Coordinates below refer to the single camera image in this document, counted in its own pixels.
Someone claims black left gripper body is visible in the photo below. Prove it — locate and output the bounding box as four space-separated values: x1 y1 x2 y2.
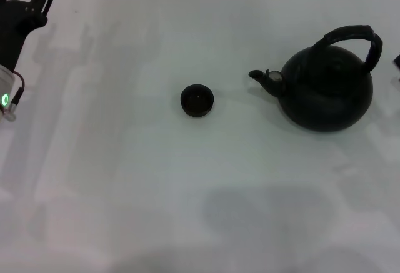
0 0 49 74

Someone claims black round teapot with handle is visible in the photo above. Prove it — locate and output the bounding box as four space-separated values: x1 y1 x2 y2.
248 24 384 134

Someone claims small black teacup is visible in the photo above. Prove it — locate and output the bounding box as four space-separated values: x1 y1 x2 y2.
180 83 215 119

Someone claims left wrist cable with plug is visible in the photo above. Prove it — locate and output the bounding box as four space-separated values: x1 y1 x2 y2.
5 71 28 122

